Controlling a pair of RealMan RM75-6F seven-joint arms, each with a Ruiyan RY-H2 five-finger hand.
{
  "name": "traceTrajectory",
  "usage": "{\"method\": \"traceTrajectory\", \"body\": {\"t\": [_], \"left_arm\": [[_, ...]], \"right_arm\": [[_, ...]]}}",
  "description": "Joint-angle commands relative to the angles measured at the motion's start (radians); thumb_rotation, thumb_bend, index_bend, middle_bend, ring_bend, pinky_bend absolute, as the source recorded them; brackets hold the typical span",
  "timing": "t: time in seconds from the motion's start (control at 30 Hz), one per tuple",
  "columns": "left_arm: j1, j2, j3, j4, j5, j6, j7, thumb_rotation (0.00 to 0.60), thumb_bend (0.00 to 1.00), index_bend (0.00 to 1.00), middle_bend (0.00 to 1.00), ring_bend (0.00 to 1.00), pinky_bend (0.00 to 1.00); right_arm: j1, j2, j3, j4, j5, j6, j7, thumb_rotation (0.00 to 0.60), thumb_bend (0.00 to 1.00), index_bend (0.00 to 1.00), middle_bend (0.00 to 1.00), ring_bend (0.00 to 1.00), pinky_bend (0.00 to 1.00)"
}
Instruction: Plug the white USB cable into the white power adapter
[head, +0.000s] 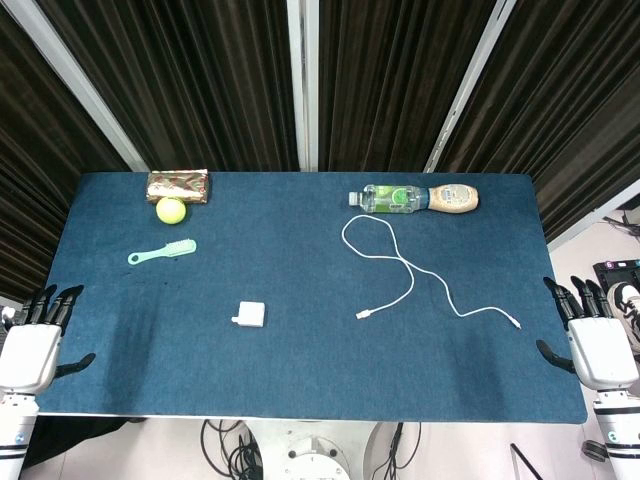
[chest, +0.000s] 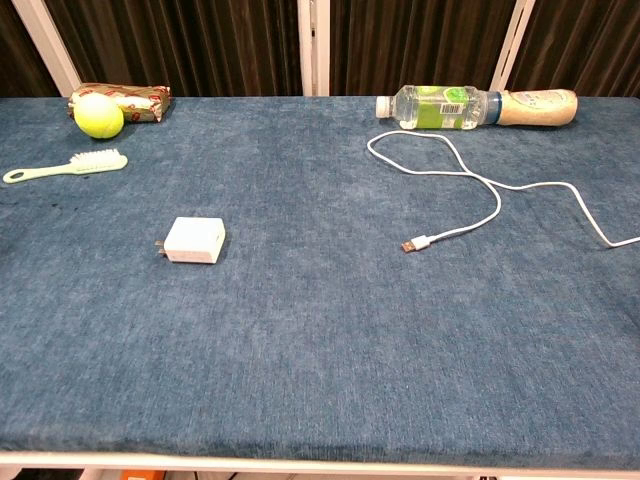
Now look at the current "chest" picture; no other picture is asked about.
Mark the clear water bottle green label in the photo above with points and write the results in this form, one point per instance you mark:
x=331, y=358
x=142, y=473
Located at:
x=435, y=107

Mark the white frame post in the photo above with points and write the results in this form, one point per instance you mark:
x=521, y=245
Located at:
x=512, y=45
x=47, y=45
x=322, y=50

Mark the white USB wall charger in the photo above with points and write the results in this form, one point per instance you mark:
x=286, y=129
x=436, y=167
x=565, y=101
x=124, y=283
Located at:
x=195, y=242

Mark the white table frame edge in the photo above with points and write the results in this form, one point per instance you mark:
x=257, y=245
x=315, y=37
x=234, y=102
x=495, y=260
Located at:
x=320, y=465

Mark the light green brush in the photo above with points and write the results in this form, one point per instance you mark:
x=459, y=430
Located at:
x=100, y=162

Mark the yellow-green tennis ball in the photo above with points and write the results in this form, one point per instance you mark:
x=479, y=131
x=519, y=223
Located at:
x=97, y=116

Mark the dark curtain panel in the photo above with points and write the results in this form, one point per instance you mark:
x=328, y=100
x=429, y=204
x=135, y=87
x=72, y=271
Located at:
x=415, y=45
x=175, y=45
x=590, y=45
x=15, y=60

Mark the blue table cloth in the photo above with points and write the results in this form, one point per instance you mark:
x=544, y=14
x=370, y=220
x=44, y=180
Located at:
x=320, y=350

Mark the foil snack package red print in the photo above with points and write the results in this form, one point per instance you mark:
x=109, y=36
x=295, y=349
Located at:
x=145, y=102

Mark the beige sauce bottle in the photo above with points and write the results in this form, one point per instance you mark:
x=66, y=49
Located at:
x=540, y=107

